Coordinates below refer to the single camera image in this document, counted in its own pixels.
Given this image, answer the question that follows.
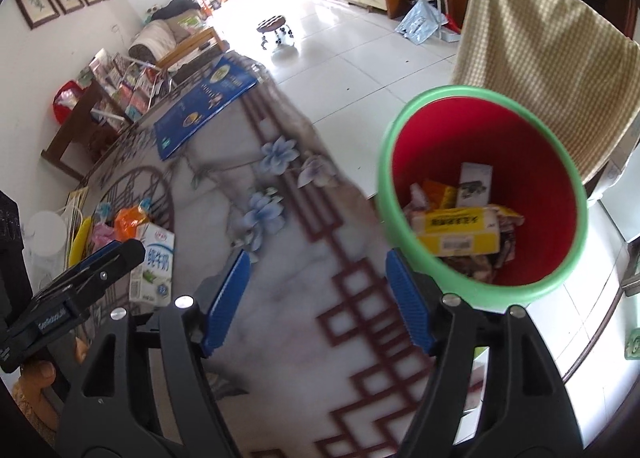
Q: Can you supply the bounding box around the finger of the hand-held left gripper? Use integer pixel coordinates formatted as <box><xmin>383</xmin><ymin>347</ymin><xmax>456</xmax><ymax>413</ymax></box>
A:
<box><xmin>30</xmin><ymin>239</ymin><xmax>146</xmax><ymax>311</ymax></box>

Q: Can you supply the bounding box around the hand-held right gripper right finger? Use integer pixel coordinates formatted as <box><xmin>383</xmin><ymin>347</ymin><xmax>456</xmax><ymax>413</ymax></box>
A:
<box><xmin>385</xmin><ymin>248</ymin><xmax>586</xmax><ymax>458</ymax></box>

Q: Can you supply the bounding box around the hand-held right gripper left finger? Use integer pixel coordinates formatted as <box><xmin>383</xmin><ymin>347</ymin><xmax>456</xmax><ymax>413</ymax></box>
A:
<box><xmin>57</xmin><ymin>249</ymin><xmax>252</xmax><ymax>458</ymax></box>

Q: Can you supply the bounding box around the red bin with green rim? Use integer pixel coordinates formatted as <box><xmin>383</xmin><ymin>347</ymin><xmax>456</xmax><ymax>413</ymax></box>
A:
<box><xmin>375</xmin><ymin>84</ymin><xmax>590</xmax><ymax>313</ymax></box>

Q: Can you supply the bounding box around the person's left hand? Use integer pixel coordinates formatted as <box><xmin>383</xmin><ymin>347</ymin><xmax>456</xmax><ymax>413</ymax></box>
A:
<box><xmin>12</xmin><ymin>360</ymin><xmax>61</xmax><ymax>419</ymax></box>

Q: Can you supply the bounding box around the pink packet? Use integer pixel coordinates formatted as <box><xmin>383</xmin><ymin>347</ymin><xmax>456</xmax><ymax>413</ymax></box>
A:
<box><xmin>90</xmin><ymin>223</ymin><xmax>118</xmax><ymax>256</ymax></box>

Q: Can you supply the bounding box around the yellow plastic item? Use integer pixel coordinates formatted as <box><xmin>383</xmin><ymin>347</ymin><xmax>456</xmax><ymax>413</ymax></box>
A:
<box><xmin>67</xmin><ymin>218</ymin><xmax>93</xmax><ymax>269</ymax></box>

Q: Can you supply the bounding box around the orange snack packet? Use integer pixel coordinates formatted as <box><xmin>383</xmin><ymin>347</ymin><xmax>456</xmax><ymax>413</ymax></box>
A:
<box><xmin>114</xmin><ymin>205</ymin><xmax>151</xmax><ymax>243</ymax></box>

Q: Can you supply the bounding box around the white milk carton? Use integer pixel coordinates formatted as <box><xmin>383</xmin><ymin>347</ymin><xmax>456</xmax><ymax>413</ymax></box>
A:
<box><xmin>129</xmin><ymin>222</ymin><xmax>176</xmax><ymax>307</ymax></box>

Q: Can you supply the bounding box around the white round lid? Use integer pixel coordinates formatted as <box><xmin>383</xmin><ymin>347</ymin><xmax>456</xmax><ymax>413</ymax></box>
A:
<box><xmin>22</xmin><ymin>210</ymin><xmax>68</xmax><ymax>263</ymax></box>

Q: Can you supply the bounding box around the yellow cardboard box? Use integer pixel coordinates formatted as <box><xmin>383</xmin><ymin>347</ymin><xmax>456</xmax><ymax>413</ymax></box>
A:
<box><xmin>412</xmin><ymin>207</ymin><xmax>501</xmax><ymax>257</ymax></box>

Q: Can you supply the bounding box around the printed floral tablecloth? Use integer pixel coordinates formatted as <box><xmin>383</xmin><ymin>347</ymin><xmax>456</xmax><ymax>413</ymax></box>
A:
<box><xmin>65</xmin><ymin>52</ymin><xmax>481</xmax><ymax>458</ymax></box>

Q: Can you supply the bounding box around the orange wrapper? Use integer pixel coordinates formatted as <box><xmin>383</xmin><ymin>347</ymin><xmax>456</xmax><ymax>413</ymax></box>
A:
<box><xmin>422</xmin><ymin>179</ymin><xmax>458</xmax><ymax>211</ymax></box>

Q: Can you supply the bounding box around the small white box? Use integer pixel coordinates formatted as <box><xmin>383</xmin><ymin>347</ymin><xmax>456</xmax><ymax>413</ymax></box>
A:
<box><xmin>456</xmin><ymin>163</ymin><xmax>493</xmax><ymax>211</ymax></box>

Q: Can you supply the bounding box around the red bag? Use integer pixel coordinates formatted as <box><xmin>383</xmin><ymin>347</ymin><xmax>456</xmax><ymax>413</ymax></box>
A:
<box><xmin>53</xmin><ymin>80</ymin><xmax>86</xmax><ymax>126</ymax></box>

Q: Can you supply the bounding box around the wooden magazine rack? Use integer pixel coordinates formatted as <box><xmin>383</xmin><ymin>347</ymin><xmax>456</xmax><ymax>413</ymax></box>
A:
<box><xmin>40</xmin><ymin>50</ymin><xmax>171</xmax><ymax>183</ymax></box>

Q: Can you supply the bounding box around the blue flat box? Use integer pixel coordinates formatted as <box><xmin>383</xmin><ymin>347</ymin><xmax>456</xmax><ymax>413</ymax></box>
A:
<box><xmin>153</xmin><ymin>55</ymin><xmax>259</xmax><ymax>161</ymax></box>

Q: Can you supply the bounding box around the grey striped sofa cushion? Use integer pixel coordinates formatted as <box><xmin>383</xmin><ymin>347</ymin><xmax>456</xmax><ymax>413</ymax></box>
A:
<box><xmin>128</xmin><ymin>20</ymin><xmax>176</xmax><ymax>61</ymax></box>

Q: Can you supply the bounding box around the wooden coffee table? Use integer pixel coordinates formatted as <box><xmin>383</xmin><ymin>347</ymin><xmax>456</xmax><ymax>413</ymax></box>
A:
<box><xmin>160</xmin><ymin>28</ymin><xmax>226</xmax><ymax>73</ymax></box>

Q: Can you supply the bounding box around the blue plastic bag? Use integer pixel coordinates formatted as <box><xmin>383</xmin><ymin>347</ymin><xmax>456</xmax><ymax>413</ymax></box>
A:
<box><xmin>395</xmin><ymin>0</ymin><xmax>443</xmax><ymax>44</ymax></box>

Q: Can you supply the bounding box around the dark tufted footstool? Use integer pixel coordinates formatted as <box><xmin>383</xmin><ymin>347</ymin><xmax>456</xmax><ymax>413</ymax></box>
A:
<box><xmin>256</xmin><ymin>14</ymin><xmax>296</xmax><ymax>52</ymax></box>

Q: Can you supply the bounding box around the beige checked cloth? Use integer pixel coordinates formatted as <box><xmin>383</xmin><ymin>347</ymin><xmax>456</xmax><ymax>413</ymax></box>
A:
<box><xmin>452</xmin><ymin>0</ymin><xmax>633</xmax><ymax>183</ymax></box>

